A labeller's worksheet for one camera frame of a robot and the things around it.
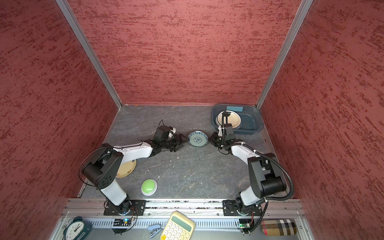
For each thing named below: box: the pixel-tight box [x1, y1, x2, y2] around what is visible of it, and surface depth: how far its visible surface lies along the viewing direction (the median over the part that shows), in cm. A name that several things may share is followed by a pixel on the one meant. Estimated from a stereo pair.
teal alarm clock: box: [63, 216, 92, 240], surface depth 67 cm
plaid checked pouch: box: [260, 219, 297, 236], surface depth 68 cm
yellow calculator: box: [160, 210, 196, 240], surface depth 68 cm
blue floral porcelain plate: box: [187, 131, 209, 148], surface depth 94 cm
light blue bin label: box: [226, 106, 244, 112], surface depth 116 cm
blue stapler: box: [147, 224, 162, 239], surface depth 68 cm
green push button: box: [141, 178, 158, 196], surface depth 81 cm
